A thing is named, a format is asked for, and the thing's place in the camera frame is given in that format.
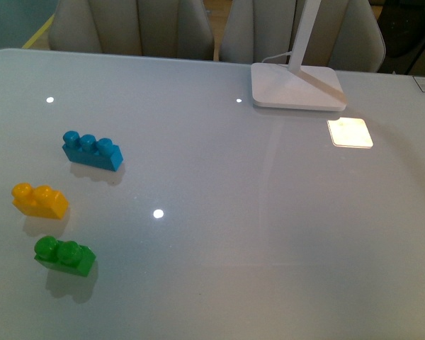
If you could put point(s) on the beige left chair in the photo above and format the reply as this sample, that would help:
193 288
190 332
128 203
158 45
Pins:
173 29

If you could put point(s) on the yellow two-stud block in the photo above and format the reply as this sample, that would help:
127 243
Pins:
42 201

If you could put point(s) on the blue three-stud block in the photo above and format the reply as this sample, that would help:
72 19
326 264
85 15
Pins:
87 150

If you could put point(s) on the beige chair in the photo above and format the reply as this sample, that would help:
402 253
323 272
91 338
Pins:
345 35
173 29

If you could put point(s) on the white desk lamp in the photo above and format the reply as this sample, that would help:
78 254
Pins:
294 86

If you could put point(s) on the beige right chair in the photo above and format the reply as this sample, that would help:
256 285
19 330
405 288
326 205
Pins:
345 35

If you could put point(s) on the green two-stud block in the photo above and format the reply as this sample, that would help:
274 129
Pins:
67 257

